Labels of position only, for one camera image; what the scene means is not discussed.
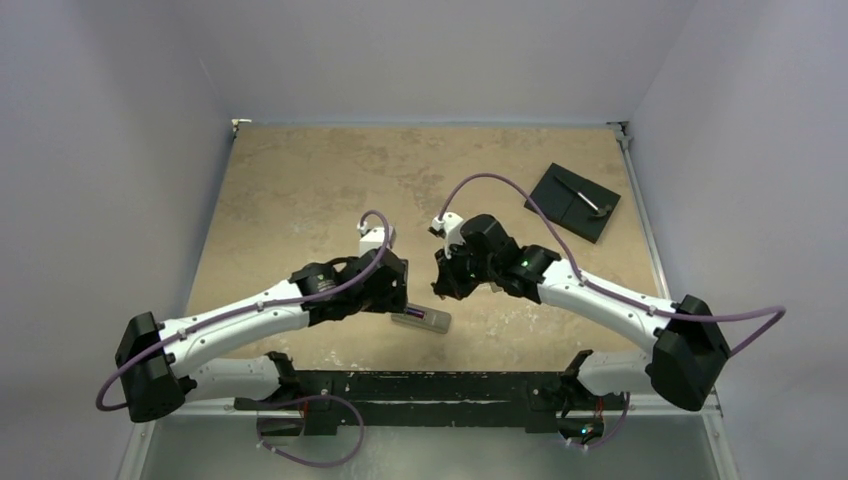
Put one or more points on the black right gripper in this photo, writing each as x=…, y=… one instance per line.
x=451, y=277

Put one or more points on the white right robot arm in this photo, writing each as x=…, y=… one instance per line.
x=677, y=360

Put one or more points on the black flat tray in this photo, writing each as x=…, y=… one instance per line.
x=563, y=208

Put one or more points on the black metal tool on tray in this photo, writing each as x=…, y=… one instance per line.
x=595, y=210

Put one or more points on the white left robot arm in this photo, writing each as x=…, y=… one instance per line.
x=162, y=364

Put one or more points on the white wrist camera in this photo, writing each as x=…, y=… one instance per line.
x=374, y=237
x=448, y=228

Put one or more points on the white remote control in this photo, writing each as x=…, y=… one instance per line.
x=436, y=321

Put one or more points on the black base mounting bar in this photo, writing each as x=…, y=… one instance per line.
x=326, y=400

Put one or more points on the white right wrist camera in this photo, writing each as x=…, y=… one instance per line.
x=448, y=228

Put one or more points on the aluminium frame rail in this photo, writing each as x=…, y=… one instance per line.
x=625, y=140

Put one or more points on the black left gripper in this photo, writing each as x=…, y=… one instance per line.
x=392, y=299

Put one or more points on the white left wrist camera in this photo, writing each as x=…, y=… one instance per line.
x=374, y=237

